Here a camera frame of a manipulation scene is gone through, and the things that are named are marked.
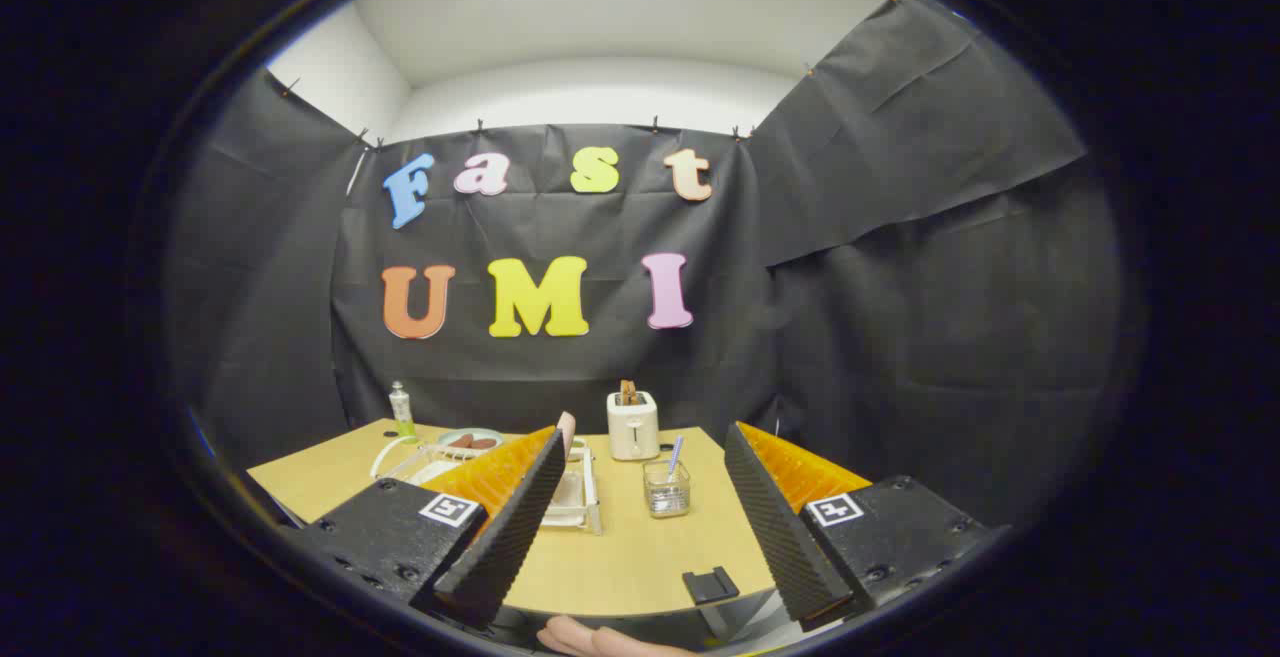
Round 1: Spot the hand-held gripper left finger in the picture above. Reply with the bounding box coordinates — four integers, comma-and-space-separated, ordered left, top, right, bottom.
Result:
285, 424, 567, 630

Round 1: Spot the white wire dish rack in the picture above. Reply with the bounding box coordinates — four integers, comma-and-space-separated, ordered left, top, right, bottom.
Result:
370, 434, 603, 536

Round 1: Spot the clear wire cutlery basket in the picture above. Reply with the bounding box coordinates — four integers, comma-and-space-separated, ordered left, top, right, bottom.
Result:
643, 457, 692, 519

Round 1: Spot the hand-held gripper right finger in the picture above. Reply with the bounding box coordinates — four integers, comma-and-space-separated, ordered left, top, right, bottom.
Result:
724, 422, 1006, 633

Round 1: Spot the white drain tray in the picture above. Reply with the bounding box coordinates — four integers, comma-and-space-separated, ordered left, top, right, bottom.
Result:
410, 457, 593, 528

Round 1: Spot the black table edge clamp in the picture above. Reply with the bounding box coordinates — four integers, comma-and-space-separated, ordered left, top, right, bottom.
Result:
683, 567, 741, 606

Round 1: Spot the pale green plate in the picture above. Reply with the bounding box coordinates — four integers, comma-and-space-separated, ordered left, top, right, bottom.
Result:
437, 427, 505, 455

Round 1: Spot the white toaster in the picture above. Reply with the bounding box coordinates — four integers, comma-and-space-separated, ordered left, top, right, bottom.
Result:
607, 390, 661, 462

